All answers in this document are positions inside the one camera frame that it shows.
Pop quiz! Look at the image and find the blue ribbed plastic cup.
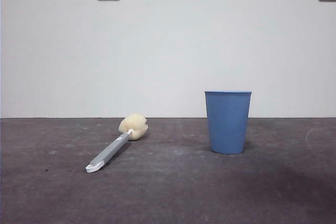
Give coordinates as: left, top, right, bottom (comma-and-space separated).
204, 90, 253, 155

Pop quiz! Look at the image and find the grey handled sponge cup brush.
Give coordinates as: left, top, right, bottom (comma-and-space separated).
85, 113, 149, 174

